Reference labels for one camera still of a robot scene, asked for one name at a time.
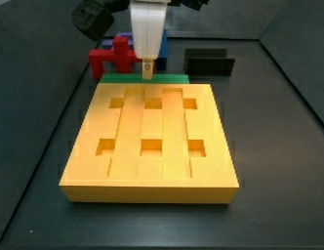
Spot red branched block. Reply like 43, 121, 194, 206
87, 36, 141, 80

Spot purple branched block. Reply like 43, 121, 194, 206
101, 32, 134, 50

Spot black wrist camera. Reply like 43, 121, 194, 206
71, 0, 114, 41

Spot green long block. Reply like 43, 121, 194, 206
99, 73, 189, 84

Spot black angle bracket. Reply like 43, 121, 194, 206
185, 49, 236, 76

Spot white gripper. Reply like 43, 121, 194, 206
130, 0, 172, 80

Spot yellow slotted board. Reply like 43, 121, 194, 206
59, 83, 240, 204

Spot blue long block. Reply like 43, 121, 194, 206
156, 30, 168, 70

